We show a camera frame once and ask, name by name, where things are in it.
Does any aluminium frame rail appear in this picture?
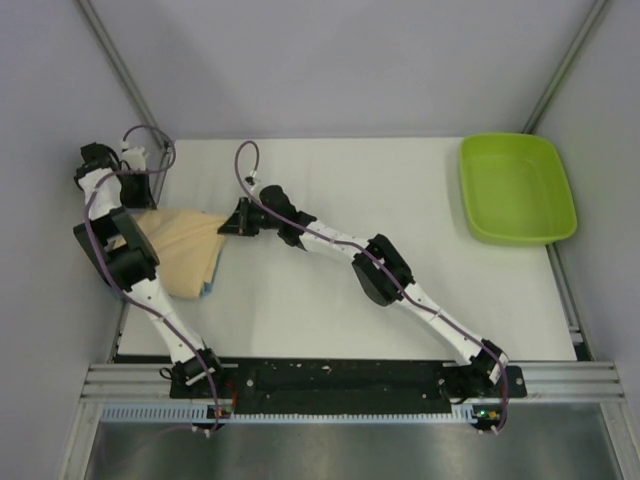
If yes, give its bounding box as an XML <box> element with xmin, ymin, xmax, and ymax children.
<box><xmin>80</xmin><ymin>362</ymin><xmax>625</xmax><ymax>404</ymax></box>

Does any grey slotted cable duct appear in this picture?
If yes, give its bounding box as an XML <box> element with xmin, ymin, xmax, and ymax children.
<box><xmin>101</xmin><ymin>403</ymin><xmax>500</xmax><ymax>427</ymax></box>

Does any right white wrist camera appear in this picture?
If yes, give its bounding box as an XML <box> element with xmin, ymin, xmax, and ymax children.
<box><xmin>245</xmin><ymin>170</ymin><xmax>260</xmax><ymax>188</ymax></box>

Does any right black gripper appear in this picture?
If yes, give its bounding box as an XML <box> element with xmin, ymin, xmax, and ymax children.
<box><xmin>219</xmin><ymin>198</ymin><xmax>283</xmax><ymax>238</ymax></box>

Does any folded light blue striped shirt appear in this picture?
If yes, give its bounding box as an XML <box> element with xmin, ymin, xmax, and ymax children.
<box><xmin>199</xmin><ymin>253</ymin><xmax>221</xmax><ymax>298</ymax></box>

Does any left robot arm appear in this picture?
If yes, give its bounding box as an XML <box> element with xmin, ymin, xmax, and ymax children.
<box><xmin>73</xmin><ymin>143</ymin><xmax>227</xmax><ymax>398</ymax></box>

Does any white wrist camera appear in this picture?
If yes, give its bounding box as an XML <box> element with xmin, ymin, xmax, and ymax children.
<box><xmin>120</xmin><ymin>140</ymin><xmax>148</xmax><ymax>171</ymax></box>
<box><xmin>245</xmin><ymin>170</ymin><xmax>260</xmax><ymax>188</ymax></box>

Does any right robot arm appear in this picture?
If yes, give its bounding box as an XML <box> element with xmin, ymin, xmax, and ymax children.
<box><xmin>218</xmin><ymin>185</ymin><xmax>508</xmax><ymax>396</ymax></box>

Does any green plastic bin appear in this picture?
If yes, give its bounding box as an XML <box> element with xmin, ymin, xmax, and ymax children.
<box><xmin>459</xmin><ymin>133</ymin><xmax>578</xmax><ymax>246</ymax></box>

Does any beige t shirt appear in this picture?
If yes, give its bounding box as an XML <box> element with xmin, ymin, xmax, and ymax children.
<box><xmin>134</xmin><ymin>208</ymin><xmax>227</xmax><ymax>299</ymax></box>

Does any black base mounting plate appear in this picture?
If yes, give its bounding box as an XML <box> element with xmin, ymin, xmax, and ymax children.
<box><xmin>169</xmin><ymin>355</ymin><xmax>529</xmax><ymax>414</ymax></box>

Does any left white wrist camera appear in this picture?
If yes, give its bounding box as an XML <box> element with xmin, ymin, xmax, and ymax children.
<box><xmin>120</xmin><ymin>140</ymin><xmax>148</xmax><ymax>171</ymax></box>

